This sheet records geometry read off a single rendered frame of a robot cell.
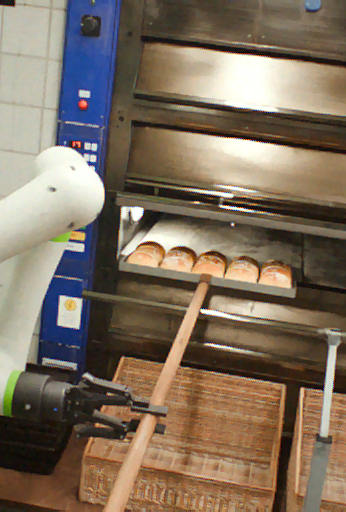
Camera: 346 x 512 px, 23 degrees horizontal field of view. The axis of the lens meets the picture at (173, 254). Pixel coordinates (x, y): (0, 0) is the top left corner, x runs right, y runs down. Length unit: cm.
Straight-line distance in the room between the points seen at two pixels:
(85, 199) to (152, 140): 119
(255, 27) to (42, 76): 68
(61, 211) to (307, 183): 127
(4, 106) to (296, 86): 92
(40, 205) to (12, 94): 128
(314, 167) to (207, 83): 42
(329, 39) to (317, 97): 17
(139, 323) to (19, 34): 100
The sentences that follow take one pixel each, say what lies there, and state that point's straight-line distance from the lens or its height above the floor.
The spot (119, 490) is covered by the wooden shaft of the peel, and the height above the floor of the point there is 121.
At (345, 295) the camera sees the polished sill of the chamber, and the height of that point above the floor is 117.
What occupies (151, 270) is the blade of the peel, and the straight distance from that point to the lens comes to 261.
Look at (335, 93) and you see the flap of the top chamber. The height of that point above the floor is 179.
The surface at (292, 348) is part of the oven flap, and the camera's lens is 278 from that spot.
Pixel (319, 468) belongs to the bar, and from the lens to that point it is 228.
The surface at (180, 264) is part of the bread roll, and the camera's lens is 262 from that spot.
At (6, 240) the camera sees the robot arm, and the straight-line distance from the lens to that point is 153.
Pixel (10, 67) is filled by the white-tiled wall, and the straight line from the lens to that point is 277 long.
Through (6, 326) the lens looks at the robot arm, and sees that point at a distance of 177.
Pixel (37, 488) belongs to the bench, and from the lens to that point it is 260.
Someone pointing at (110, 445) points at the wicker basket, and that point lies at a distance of 284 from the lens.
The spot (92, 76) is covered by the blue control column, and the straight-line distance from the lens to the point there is 267.
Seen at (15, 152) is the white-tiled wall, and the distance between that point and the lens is 279.
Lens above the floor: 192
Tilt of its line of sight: 15 degrees down
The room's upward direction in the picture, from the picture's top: 7 degrees clockwise
